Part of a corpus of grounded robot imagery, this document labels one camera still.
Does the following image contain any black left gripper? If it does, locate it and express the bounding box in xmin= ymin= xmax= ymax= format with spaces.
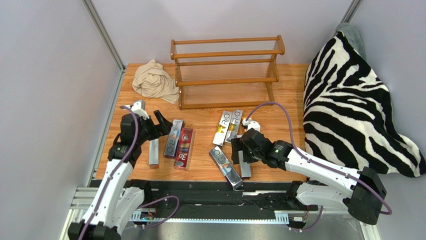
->
xmin=135 ymin=110 xmax=172 ymax=145

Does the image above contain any red 3D toothpaste box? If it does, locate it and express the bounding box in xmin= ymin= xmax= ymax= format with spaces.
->
xmin=239 ymin=163 xmax=252 ymax=180
xmin=173 ymin=127 xmax=195 ymax=170

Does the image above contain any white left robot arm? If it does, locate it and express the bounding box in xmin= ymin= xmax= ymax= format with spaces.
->
xmin=67 ymin=106 xmax=173 ymax=240

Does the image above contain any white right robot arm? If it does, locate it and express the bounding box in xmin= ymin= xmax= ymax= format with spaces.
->
xmin=230 ymin=129 xmax=387 ymax=225

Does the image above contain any wooden two-tier shelf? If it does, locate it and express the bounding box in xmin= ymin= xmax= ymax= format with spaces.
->
xmin=170 ymin=35 xmax=286 ymax=110

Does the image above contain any silver gold toothpaste box right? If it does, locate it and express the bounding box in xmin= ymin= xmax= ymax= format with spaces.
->
xmin=224 ymin=109 xmax=243 ymax=143

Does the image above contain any silver gold toothpaste box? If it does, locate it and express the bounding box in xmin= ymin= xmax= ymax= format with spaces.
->
xmin=212 ymin=110 xmax=232 ymax=146
xmin=224 ymin=109 xmax=243 ymax=143

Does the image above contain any silver purple R&O toothpaste box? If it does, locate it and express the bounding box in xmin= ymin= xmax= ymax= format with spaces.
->
xmin=209 ymin=146 xmax=243 ymax=191

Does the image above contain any silver gold toothpaste box left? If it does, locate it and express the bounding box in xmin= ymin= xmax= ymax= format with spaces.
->
xmin=212 ymin=110 xmax=232 ymax=146

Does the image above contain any silver blue Sensitive toothpaste box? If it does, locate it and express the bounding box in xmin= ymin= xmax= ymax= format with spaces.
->
xmin=163 ymin=119 xmax=185 ymax=158

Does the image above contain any beige crumpled cloth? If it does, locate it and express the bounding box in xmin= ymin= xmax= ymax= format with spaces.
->
xmin=132 ymin=59 xmax=179 ymax=104

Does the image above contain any zebra print blanket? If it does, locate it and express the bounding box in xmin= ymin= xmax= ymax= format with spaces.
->
xmin=303 ymin=32 xmax=426 ymax=178

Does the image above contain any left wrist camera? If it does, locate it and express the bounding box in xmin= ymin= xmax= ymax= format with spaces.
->
xmin=130 ymin=99 xmax=150 ymax=120

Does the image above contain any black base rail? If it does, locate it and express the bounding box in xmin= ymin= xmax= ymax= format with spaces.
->
xmin=69 ymin=178 xmax=374 ymax=231

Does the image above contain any aluminium frame post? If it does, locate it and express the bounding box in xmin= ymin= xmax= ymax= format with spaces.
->
xmin=82 ymin=0 xmax=126 ymax=72

